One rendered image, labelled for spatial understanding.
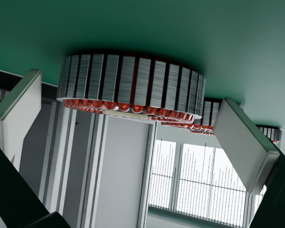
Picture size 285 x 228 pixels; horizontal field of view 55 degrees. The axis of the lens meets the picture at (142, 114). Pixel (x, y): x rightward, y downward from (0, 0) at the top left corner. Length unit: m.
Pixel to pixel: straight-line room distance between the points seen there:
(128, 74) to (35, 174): 0.44
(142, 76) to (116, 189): 0.48
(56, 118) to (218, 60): 0.33
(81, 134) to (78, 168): 0.06
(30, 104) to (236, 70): 0.13
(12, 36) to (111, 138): 0.40
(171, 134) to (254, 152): 6.77
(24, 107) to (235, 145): 0.13
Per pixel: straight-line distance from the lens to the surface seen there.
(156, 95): 0.16
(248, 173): 0.17
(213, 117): 0.33
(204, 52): 0.16
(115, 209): 0.63
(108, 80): 0.17
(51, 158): 0.47
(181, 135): 6.85
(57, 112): 0.46
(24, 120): 0.17
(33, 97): 0.18
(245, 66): 0.19
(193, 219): 3.98
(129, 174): 0.66
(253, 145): 0.17
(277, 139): 0.75
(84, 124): 0.50
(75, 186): 0.52
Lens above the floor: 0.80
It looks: 3 degrees down
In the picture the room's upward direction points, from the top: 173 degrees counter-clockwise
